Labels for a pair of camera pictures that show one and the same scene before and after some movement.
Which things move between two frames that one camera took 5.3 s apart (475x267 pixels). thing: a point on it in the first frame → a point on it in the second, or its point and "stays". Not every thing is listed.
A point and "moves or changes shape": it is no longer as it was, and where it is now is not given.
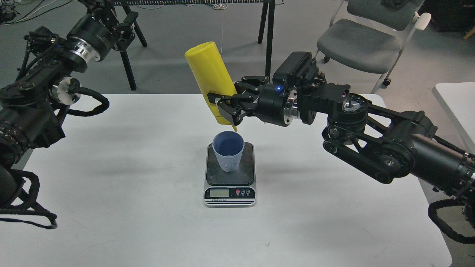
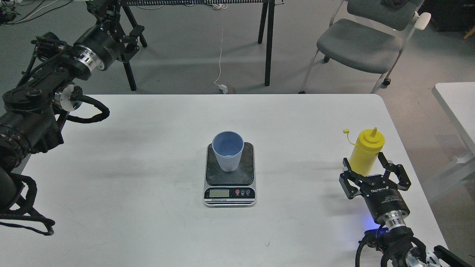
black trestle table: [267, 13] stays
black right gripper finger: [231, 105] → [397, 170]
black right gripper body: [274, 104] → [383, 198]
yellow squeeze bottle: [208, 66] moves or changes shape
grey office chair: [373, 41] stays
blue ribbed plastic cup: [228, 146] stays
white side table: [457, 101] stays
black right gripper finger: [248, 85] → [348, 174]
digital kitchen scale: [235, 188] stays
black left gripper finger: [102, 10] stays
